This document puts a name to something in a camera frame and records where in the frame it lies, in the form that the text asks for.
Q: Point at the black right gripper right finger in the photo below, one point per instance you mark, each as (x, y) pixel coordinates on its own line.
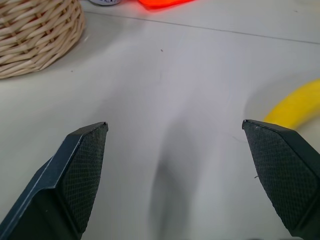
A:
(282, 172)

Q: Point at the yellow banana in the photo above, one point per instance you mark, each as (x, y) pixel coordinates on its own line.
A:
(297, 105)

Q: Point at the woven wicker basket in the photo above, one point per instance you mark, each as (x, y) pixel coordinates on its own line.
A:
(35, 35)

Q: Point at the bright orange plastic object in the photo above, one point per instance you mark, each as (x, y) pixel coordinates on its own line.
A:
(162, 3)

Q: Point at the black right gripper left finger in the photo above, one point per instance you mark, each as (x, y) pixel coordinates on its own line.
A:
(75, 175)

